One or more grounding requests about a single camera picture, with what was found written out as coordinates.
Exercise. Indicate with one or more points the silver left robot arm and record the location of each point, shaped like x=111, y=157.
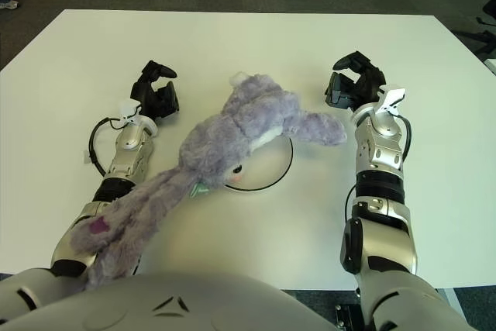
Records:
x=131, y=149

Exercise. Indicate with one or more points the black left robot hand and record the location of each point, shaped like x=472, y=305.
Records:
x=151, y=98

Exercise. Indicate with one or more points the white plate with black rim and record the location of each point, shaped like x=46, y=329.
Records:
x=267, y=164

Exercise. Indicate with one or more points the black metal bracket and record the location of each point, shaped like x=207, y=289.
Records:
x=348, y=317

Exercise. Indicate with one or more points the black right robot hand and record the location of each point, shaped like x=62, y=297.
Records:
x=368, y=87

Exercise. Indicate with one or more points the silver robot torso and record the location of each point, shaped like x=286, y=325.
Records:
x=174, y=307

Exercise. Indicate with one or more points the white side table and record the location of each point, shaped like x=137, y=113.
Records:
x=491, y=68

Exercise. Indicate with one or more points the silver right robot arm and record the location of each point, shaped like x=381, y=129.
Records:
x=381, y=152

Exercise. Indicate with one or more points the white table leg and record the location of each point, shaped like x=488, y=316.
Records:
x=447, y=298

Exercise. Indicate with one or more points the purple plush bunny doll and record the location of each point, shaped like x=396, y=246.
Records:
x=232, y=133

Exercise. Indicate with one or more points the white sneaker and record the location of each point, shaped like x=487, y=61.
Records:
x=8, y=4

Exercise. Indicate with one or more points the black office chair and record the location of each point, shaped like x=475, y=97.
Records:
x=489, y=9

